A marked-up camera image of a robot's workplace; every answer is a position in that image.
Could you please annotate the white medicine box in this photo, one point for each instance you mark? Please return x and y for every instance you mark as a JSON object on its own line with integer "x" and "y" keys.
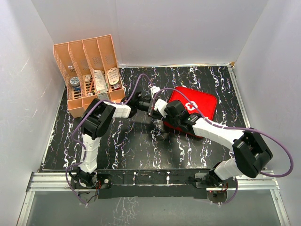
{"x": 100, "y": 82}

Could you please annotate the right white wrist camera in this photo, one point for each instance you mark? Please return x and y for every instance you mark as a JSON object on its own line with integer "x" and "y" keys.
{"x": 160, "y": 106}

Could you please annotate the oval blister card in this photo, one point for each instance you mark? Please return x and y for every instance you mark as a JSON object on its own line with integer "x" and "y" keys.
{"x": 113, "y": 76}

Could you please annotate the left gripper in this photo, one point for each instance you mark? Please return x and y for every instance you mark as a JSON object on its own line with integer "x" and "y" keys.
{"x": 154, "y": 114}

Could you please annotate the small medicine boxes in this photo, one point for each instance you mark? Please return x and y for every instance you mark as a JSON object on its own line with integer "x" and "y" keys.
{"x": 89, "y": 85}

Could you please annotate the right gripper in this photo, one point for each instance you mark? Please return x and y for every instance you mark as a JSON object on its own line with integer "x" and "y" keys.
{"x": 167, "y": 119}

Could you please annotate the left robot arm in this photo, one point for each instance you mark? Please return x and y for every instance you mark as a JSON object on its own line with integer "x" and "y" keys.
{"x": 95, "y": 122}

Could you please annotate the red black medicine case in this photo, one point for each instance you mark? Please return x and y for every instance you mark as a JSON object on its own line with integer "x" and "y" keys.
{"x": 198, "y": 104}

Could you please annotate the round blue tin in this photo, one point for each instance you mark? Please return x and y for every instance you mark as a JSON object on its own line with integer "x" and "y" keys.
{"x": 75, "y": 83}

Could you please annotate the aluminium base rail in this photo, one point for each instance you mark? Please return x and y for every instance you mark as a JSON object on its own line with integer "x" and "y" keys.
{"x": 153, "y": 199}

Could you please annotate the orange plastic file organizer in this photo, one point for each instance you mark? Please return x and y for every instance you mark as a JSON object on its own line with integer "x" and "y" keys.
{"x": 77, "y": 61}

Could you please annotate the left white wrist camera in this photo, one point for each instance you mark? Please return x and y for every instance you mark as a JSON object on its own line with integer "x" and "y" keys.
{"x": 154, "y": 90}

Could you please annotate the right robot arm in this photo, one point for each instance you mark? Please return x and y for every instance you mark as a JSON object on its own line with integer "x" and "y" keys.
{"x": 251, "y": 153}

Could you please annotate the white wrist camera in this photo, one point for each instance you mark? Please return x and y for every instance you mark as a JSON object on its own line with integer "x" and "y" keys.
{"x": 154, "y": 90}
{"x": 160, "y": 106}

